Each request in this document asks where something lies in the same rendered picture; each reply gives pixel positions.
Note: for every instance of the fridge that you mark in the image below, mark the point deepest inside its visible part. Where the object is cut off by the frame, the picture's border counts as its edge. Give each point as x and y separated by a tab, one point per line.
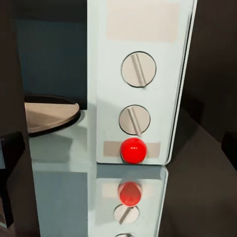
209	93

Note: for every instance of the microwave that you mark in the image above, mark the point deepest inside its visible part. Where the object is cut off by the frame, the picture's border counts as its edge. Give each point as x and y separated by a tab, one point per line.
88	82

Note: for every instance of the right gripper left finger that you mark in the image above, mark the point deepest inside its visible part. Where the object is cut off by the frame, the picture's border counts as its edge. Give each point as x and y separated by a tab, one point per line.
12	147

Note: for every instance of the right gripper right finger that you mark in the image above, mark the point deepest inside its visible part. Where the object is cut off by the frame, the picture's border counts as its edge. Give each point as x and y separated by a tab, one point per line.
229	147

